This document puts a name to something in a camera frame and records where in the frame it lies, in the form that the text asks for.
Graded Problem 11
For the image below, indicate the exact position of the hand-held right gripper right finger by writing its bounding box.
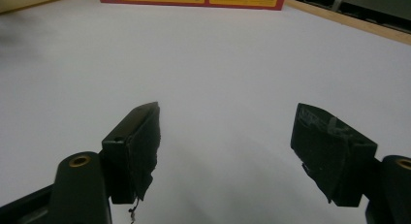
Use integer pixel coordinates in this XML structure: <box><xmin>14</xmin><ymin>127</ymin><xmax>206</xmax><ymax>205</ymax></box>
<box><xmin>290</xmin><ymin>102</ymin><xmax>378</xmax><ymax>208</ymax></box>

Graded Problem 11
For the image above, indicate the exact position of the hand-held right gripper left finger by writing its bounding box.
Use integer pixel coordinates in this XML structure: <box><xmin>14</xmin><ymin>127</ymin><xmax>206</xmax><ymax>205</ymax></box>
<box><xmin>100</xmin><ymin>101</ymin><xmax>161</xmax><ymax>205</ymax></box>

